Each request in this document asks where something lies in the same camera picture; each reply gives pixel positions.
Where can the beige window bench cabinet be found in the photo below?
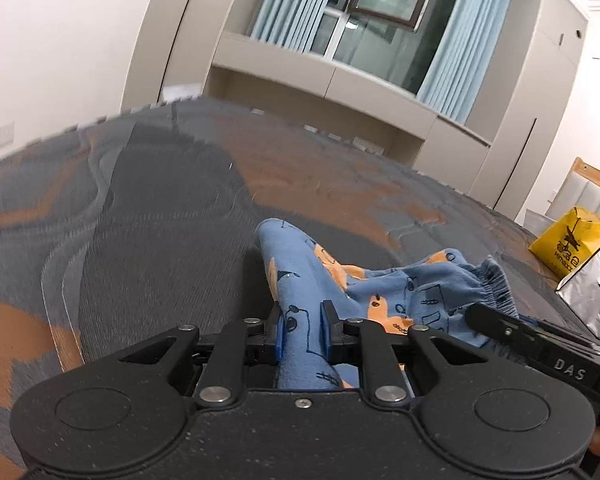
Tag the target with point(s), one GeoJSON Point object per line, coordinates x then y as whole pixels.
{"type": "Point", "coordinates": [290, 70]}

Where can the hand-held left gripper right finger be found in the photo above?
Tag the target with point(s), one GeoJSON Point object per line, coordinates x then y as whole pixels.
{"type": "Point", "coordinates": [326, 340]}

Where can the window with open sash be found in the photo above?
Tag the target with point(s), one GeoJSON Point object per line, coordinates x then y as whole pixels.
{"type": "Point", "coordinates": [380, 45]}

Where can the yellow paper bag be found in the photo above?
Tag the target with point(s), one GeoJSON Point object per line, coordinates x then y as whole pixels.
{"type": "Point", "coordinates": [570, 245]}

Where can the light blue curtain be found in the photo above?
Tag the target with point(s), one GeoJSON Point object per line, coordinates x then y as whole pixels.
{"type": "Point", "coordinates": [295, 5]}
{"type": "Point", "coordinates": [465, 45]}

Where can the blue orange printed pants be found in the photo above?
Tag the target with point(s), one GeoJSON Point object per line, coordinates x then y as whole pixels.
{"type": "Point", "coordinates": [405, 285]}

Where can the tall beige wardrobe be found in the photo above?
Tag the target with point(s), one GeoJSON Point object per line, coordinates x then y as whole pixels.
{"type": "Point", "coordinates": [185, 25]}
{"type": "Point", "coordinates": [535, 85]}

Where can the grey orange patterned mattress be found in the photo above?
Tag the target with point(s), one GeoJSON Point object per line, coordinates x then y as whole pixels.
{"type": "Point", "coordinates": [155, 210]}

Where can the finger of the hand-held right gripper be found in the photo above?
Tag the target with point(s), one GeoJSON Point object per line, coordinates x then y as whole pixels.
{"type": "Point", "coordinates": [495, 330]}

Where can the wooden padded headboard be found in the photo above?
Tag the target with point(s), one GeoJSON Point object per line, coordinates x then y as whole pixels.
{"type": "Point", "coordinates": [587, 195]}

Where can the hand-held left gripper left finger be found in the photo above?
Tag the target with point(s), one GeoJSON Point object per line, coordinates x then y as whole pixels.
{"type": "Point", "coordinates": [279, 340]}

